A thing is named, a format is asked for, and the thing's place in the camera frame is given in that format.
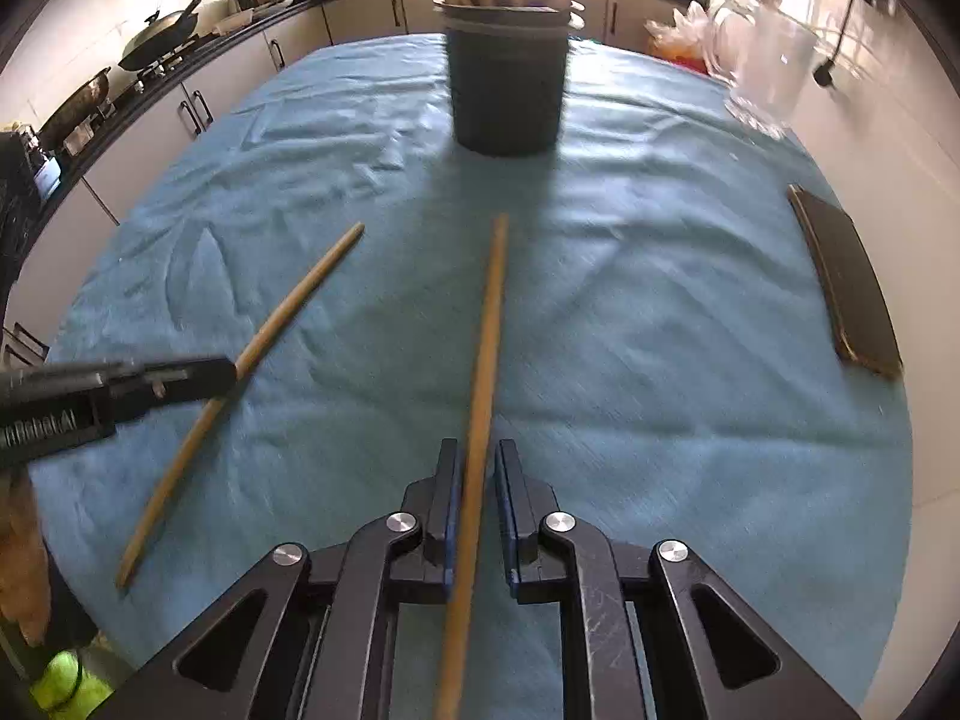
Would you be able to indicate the person's left forearm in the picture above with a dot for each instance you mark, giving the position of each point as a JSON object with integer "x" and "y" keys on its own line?
{"x": 19, "y": 562}

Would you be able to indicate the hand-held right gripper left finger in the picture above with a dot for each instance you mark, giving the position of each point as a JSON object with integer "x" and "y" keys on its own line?
{"x": 452, "y": 517}

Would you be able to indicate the blue towel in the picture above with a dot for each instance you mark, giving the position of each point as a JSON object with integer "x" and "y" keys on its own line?
{"x": 637, "y": 315}

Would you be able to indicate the clear plastic bag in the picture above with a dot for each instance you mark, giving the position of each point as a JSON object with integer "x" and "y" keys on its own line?
{"x": 679, "y": 37}

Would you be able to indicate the yellow-green cloth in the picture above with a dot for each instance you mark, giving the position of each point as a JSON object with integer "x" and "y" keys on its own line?
{"x": 64, "y": 682}

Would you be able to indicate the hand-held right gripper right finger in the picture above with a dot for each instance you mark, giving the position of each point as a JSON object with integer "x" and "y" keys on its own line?
{"x": 510, "y": 517}

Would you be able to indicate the dark flat sharpening block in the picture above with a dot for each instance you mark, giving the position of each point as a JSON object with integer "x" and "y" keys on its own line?
{"x": 847, "y": 277}

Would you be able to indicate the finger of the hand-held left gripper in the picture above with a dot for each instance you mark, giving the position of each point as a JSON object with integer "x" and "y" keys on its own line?
{"x": 195, "y": 390}
{"x": 195, "y": 367}

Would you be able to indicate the black wok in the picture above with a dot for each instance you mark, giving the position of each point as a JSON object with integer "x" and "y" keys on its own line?
{"x": 161, "y": 41}

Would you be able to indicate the clear glass pitcher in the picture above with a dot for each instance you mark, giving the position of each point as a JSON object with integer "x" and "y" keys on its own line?
{"x": 772, "y": 67}

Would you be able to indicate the dark round utensil holder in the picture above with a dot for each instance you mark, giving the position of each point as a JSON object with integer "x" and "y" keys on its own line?
{"x": 506, "y": 90}

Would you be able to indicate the dark frying pan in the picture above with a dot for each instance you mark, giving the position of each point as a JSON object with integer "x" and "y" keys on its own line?
{"x": 75, "y": 109}

